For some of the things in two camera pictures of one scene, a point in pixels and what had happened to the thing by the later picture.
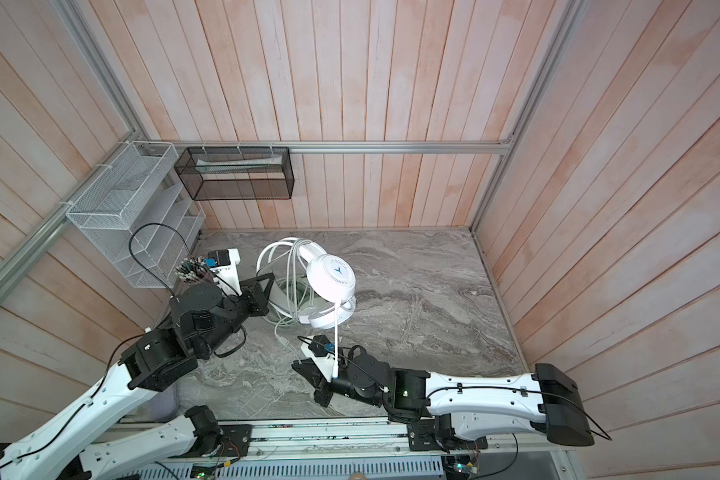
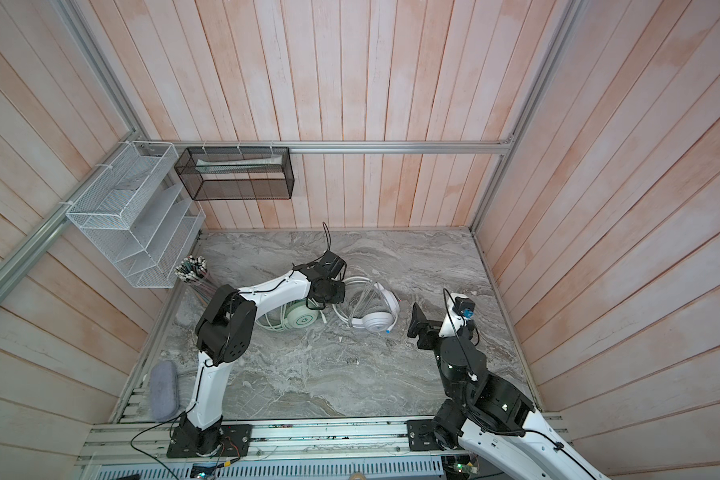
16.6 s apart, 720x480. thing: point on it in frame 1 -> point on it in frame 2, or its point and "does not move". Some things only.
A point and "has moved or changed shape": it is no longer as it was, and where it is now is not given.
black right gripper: [327, 388] -> [420, 325]
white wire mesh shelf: [140, 215] does not move
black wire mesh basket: [237, 173] does not move
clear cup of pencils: [193, 270] does not move
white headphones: [331, 285] has moved or changed shape
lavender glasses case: [165, 404] does not move
